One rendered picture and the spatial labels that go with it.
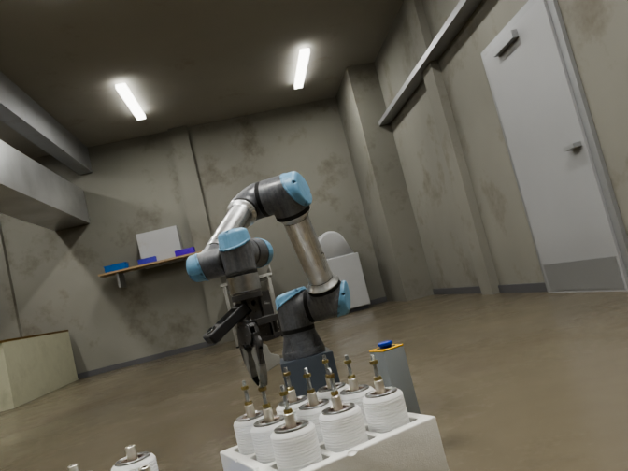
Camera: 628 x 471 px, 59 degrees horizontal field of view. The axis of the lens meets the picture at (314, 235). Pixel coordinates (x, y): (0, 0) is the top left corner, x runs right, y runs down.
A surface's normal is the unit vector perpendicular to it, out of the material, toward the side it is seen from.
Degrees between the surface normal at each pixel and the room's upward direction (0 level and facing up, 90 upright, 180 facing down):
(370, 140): 90
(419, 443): 90
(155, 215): 90
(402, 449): 90
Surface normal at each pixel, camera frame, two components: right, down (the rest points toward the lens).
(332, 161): 0.10, -0.11
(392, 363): 0.46, -0.19
